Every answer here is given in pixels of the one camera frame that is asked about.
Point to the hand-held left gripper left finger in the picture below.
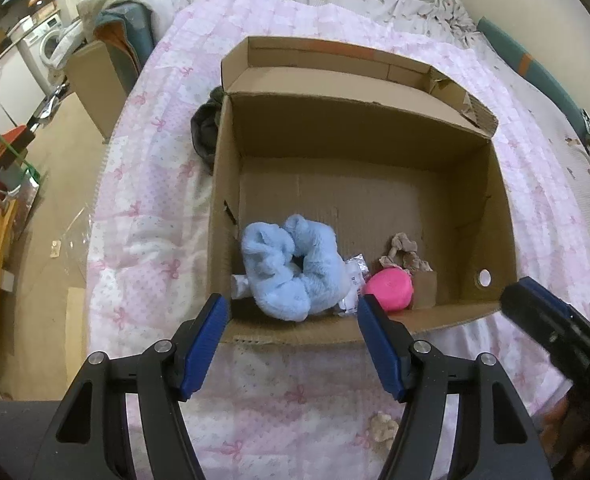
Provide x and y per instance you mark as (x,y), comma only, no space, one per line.
(202,355)

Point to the beige curly scrunchie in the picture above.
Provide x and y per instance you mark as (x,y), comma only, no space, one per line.
(382,427)

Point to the small black object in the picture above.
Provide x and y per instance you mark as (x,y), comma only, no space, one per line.
(589,132)

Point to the pink round puff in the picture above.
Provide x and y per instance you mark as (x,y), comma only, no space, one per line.
(390,290)

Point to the white kitchen cabinet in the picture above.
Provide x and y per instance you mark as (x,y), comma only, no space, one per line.
(5,85)

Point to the dark grey cloth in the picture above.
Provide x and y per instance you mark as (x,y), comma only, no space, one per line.
(206,130)

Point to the clear plastic bag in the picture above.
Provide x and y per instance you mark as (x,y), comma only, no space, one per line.
(77,225)

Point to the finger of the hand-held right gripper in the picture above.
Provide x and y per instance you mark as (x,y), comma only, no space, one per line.
(535,320)
(550,300)

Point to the white washing machine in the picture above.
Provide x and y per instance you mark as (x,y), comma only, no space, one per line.
(47,47)

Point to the teal long pillow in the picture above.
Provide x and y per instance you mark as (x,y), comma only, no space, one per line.
(530,67)

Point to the orange and teal folded blanket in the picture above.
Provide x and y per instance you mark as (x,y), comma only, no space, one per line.
(125,40)

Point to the tan square pad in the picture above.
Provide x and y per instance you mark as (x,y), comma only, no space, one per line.
(424,290)

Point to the small paper scrap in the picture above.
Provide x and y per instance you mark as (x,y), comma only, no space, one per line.
(55,250)

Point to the brown cardboard box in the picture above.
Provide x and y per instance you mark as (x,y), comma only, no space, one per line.
(365,200)

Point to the white sock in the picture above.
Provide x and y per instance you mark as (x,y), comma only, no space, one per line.
(240,285)

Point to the clear plastic packet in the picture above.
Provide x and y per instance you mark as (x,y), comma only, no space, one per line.
(355,275)

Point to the blue fluffy scrunchie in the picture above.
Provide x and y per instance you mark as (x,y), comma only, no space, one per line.
(280,270)

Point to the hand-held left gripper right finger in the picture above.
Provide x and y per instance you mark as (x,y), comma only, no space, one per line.
(380,350)

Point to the tall cardboard carton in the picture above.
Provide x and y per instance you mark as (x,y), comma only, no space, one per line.
(95,85)

